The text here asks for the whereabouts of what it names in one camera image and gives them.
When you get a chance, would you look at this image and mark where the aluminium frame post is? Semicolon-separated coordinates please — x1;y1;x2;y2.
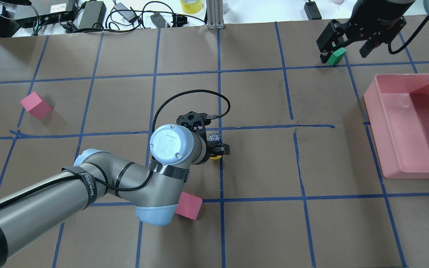
206;0;225;30

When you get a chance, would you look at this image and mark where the yellow push button switch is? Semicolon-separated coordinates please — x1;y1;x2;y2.
207;133;222;160

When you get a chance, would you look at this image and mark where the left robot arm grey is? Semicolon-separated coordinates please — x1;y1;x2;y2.
0;112;230;267

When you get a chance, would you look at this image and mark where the pink cube centre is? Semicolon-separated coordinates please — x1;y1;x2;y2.
175;192;203;220

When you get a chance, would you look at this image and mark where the green cube near right arm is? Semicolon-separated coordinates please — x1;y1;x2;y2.
327;48;347;66

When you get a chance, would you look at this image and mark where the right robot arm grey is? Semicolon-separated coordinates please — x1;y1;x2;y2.
316;0;429;65

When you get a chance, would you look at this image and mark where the pink plastic tray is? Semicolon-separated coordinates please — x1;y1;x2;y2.
364;73;429;179

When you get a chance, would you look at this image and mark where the pink cube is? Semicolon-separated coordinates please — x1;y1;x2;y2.
20;92;53;120
175;192;203;220

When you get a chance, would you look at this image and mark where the pink cube far side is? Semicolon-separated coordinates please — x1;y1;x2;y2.
20;92;53;120

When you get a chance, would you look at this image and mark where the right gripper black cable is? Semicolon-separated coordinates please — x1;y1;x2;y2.
388;17;429;55

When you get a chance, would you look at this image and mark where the yellow tape roll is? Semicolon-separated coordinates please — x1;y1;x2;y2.
180;0;203;14

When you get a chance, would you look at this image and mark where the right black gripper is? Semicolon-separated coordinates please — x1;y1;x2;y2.
316;0;415;63

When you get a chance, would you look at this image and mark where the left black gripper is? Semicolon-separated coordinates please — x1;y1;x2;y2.
177;111;231;157

